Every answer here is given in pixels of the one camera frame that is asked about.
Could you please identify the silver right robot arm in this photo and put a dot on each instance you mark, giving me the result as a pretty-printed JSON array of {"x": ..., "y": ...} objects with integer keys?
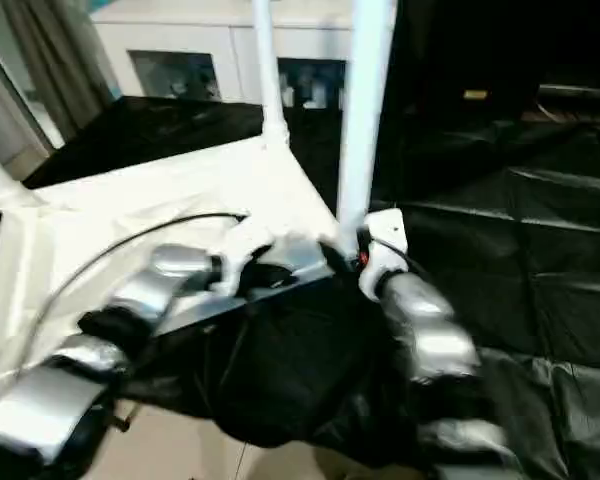
[{"x": 430, "y": 330}]

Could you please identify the black table mat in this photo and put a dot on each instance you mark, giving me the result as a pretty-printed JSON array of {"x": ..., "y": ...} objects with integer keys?
[{"x": 520, "y": 250}]

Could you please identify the black cabinet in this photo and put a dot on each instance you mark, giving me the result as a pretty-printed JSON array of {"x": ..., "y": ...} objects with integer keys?
[{"x": 520, "y": 50}]

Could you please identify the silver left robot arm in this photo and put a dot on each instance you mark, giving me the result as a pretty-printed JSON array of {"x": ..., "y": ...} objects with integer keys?
[{"x": 140, "y": 300}]

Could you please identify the white display cabinet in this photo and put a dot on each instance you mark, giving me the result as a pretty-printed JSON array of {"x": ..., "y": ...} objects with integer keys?
[{"x": 210, "y": 40}]

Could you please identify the black table frame leg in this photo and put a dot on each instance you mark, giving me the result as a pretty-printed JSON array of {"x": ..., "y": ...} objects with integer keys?
[{"x": 120, "y": 420}]

